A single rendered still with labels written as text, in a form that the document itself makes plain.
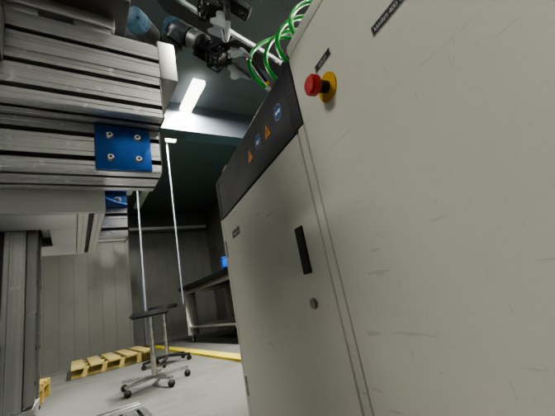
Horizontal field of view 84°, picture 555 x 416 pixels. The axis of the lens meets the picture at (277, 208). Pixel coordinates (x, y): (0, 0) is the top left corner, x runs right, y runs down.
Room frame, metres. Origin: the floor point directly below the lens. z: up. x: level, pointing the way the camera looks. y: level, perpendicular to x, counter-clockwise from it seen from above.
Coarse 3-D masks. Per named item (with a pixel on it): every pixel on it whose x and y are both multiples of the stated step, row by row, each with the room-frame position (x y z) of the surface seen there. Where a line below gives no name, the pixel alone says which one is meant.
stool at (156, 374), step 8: (144, 312) 2.41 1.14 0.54; (152, 312) 2.42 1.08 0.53; (160, 312) 2.46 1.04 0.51; (152, 320) 2.54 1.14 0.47; (152, 328) 2.53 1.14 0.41; (152, 336) 2.53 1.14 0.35; (152, 344) 2.53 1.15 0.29; (152, 352) 2.52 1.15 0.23; (152, 360) 2.52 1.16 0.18; (152, 368) 2.52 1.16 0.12; (176, 368) 2.63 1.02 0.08; (184, 368) 2.65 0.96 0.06; (144, 376) 2.55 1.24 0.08; (152, 376) 2.50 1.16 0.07; (160, 376) 2.45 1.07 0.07; (168, 376) 2.38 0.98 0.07; (136, 384) 2.37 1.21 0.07; (168, 384) 2.37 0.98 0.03; (128, 392) 2.30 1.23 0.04
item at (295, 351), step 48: (288, 144) 0.63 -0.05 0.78; (288, 192) 0.67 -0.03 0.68; (240, 240) 1.01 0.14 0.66; (288, 240) 0.71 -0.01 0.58; (240, 288) 1.08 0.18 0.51; (288, 288) 0.75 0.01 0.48; (240, 336) 1.15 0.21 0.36; (288, 336) 0.80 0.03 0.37; (336, 336) 0.61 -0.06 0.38; (288, 384) 0.85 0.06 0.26; (336, 384) 0.65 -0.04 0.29
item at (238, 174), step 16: (272, 96) 0.65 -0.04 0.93; (272, 112) 0.67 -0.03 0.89; (288, 112) 0.61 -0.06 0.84; (256, 128) 0.76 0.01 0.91; (272, 128) 0.68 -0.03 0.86; (288, 128) 0.62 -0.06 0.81; (240, 144) 0.88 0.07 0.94; (272, 144) 0.70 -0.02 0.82; (240, 160) 0.90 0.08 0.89; (256, 160) 0.80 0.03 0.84; (272, 160) 0.72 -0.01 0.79; (224, 176) 1.07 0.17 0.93; (240, 176) 0.92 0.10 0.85; (256, 176) 0.81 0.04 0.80; (224, 192) 1.10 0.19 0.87; (240, 192) 0.94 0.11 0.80; (224, 208) 1.13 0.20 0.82
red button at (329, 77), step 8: (328, 72) 0.46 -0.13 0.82; (312, 80) 0.45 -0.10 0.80; (320, 80) 0.45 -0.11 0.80; (328, 80) 0.47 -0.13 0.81; (312, 88) 0.45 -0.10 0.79; (320, 88) 0.46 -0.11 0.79; (328, 88) 0.47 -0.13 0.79; (312, 96) 0.47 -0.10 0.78; (320, 96) 0.49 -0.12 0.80; (328, 96) 0.48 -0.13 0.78
